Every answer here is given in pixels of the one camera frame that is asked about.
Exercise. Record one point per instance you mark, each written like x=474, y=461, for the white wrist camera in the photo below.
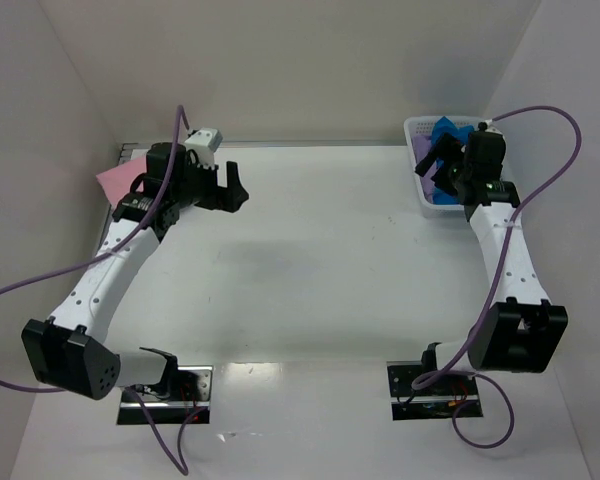
x=488, y=126
x=203, y=144

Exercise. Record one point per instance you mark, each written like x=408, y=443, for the pink folded t shirt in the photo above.
x=116, y=182

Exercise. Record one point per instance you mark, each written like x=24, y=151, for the blue t shirt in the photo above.
x=445, y=126

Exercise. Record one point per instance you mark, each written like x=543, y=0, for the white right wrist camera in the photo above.
x=488, y=126

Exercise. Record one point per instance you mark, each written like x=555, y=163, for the white plastic basket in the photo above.
x=423, y=125

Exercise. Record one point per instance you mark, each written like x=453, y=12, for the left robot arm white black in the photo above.
x=67, y=350

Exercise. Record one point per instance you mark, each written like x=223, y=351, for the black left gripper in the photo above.
x=219, y=186

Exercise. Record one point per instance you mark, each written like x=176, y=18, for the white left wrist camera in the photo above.
x=203, y=144

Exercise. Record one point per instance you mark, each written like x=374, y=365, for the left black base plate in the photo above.
x=189, y=394

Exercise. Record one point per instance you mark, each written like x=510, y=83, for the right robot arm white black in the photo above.
x=519, y=328

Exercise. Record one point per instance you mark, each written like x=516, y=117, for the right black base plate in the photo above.
x=439, y=401

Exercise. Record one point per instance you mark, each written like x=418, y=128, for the lavender t shirt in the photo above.
x=421, y=145

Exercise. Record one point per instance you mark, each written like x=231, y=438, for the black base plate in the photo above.
x=439, y=401
x=189, y=394

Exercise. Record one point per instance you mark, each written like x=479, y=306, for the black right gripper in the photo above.
x=444, y=163

